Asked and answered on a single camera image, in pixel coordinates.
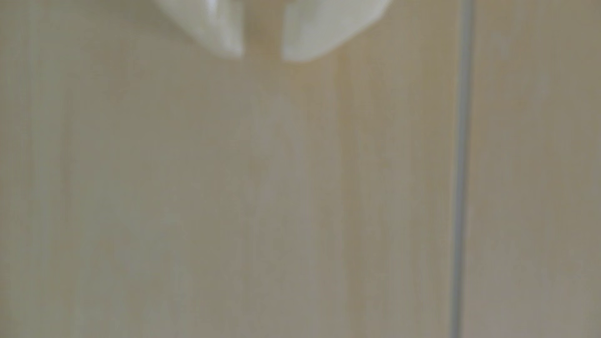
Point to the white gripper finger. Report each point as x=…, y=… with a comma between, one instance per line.
x=211, y=23
x=324, y=23

